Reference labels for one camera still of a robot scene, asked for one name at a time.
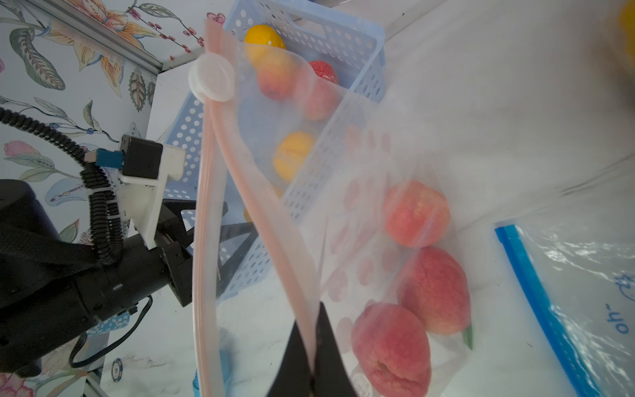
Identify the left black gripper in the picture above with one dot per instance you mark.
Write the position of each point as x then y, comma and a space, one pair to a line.
142, 271

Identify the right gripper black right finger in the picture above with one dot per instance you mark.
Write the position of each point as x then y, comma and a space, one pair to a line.
330, 378

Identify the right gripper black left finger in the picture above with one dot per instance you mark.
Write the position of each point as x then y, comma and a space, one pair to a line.
294, 376

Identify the clear pink zip-top bag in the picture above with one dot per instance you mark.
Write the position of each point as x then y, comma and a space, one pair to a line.
338, 253
620, 20

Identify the dark pink peach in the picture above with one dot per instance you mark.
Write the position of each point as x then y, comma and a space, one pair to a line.
433, 287

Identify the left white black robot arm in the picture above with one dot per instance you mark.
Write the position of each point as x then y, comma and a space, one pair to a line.
53, 292

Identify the yellow peach front centre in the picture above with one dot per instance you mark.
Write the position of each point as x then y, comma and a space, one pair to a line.
291, 154

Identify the yellow peach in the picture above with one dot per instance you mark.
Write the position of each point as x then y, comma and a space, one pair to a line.
259, 39
291, 154

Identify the orange red peach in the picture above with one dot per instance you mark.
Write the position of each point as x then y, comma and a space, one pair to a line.
276, 72

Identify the pink peach centre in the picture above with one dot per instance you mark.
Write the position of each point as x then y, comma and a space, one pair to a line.
415, 215

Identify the yellow peach top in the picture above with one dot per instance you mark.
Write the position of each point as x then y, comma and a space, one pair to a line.
259, 39

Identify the clear blue zip-top bag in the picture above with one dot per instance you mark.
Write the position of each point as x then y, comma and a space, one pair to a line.
573, 256

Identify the light blue toy microphone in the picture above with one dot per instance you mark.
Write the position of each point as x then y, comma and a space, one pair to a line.
227, 371

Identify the single poker chip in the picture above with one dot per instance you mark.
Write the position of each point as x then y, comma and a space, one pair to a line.
117, 370

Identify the blue perforated plastic basket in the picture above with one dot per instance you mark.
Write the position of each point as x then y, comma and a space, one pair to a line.
352, 46

